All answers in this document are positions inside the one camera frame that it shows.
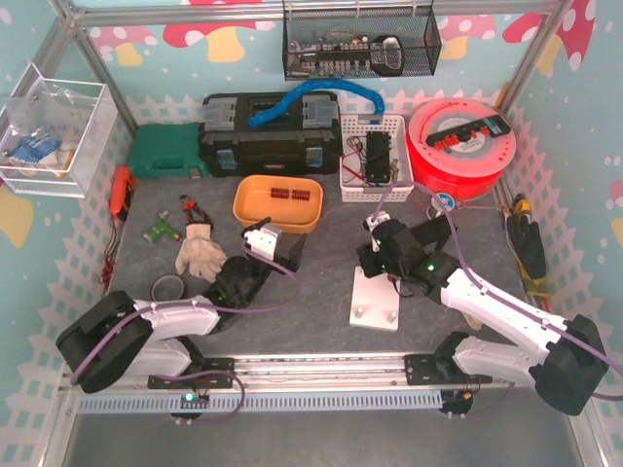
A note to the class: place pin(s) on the grey slotted cable duct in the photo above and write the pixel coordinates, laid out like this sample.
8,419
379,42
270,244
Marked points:
264,402

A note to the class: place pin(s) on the black toolbox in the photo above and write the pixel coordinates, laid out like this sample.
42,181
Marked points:
305,140

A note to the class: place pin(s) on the aluminium rail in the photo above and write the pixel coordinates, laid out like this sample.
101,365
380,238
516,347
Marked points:
316,372

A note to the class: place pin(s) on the white work glove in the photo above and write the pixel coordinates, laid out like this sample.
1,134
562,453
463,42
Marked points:
199,254

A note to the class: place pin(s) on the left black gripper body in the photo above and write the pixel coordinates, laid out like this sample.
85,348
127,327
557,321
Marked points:
284,260

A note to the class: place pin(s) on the solder wire spool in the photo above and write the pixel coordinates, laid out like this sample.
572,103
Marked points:
440,204

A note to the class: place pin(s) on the blue white glove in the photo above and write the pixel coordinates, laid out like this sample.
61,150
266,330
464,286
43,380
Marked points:
38,147

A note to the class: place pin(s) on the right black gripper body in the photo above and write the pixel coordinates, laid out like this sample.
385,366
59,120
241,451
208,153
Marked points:
420,235

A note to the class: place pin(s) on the white peg base plate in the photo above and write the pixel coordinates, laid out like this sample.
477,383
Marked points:
374,302

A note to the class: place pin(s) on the small red spring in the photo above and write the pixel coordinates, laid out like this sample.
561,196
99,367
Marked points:
302,195
280,193

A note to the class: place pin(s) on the orange multimeter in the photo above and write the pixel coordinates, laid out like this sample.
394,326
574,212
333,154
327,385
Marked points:
122,191

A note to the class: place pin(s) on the black wire mesh basket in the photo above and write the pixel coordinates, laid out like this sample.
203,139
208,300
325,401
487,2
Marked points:
359,39

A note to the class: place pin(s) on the black module in basket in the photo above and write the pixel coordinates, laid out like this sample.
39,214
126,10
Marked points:
377,165

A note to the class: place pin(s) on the clear acrylic wall box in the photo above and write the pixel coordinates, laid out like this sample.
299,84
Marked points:
81,113

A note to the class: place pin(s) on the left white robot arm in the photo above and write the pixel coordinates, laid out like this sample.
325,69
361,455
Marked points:
121,336

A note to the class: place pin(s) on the grey tape roll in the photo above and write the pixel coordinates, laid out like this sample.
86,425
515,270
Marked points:
169,287

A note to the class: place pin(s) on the green plastic case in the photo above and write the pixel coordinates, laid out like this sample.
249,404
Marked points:
160,150

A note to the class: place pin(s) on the green small tool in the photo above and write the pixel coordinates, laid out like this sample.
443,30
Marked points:
162,227

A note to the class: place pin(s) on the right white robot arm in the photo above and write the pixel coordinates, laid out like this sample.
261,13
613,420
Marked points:
449,281

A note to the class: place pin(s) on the red handled pliers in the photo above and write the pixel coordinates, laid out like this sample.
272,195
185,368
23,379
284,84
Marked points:
194,214

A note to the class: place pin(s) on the black yellow work glove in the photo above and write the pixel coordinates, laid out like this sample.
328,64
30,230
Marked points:
526,244

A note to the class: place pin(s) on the red filament spool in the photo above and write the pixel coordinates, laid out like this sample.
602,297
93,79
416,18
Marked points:
467,170

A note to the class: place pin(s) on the yellow handled screwdriver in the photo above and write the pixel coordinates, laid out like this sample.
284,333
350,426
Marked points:
519,206

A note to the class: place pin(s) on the white perforated basket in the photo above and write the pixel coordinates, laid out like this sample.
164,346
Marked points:
354,188

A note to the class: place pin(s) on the black terminal strip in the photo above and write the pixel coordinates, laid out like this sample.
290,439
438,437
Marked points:
493,126

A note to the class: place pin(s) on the orange plastic tray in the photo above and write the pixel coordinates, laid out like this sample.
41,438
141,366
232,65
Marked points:
253,203

